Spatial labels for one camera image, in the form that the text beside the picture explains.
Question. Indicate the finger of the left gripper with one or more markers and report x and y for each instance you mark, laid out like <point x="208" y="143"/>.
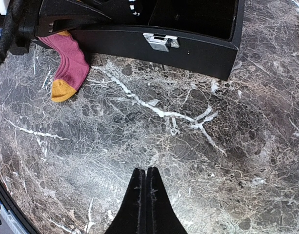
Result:
<point x="60" y="15"/>

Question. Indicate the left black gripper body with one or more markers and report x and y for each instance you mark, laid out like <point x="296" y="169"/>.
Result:
<point x="19" y="22"/>

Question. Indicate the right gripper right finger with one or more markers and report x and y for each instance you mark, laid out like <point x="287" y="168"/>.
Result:
<point x="160" y="217"/>

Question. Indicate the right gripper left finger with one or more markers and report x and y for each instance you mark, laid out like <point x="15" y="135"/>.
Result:
<point x="131" y="217"/>

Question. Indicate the maroon orange purple sock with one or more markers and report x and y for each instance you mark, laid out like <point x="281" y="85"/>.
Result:
<point x="73" y="68"/>

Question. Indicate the black storage box with lid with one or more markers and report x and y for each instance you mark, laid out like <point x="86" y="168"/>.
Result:
<point x="202" y="36"/>

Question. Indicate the black sock with white stripes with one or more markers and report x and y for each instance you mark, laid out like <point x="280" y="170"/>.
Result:
<point x="135" y="7"/>

